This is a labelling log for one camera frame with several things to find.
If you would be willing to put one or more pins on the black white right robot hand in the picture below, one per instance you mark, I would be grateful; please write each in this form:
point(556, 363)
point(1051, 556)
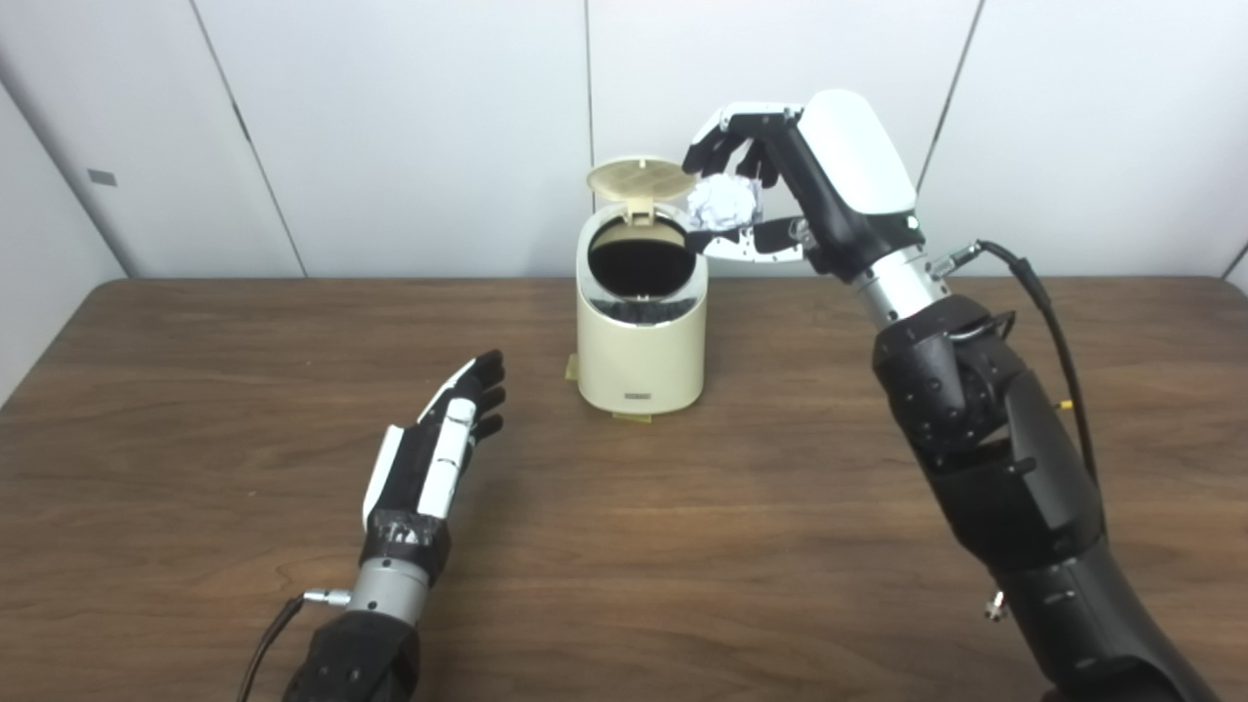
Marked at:
point(838, 185)

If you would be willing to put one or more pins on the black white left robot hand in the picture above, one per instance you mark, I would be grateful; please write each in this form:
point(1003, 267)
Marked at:
point(419, 478)

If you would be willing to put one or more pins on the white paper ball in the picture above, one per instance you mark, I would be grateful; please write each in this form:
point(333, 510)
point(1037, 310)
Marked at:
point(723, 203)

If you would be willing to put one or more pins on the round cream bin lid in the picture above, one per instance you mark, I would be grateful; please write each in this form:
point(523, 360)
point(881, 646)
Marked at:
point(639, 178)

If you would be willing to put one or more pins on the cream-colored desktop bin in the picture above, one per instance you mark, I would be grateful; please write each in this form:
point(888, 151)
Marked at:
point(641, 341)

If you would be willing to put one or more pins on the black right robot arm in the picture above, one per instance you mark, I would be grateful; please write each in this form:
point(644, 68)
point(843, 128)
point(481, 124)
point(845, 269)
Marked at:
point(1004, 458)

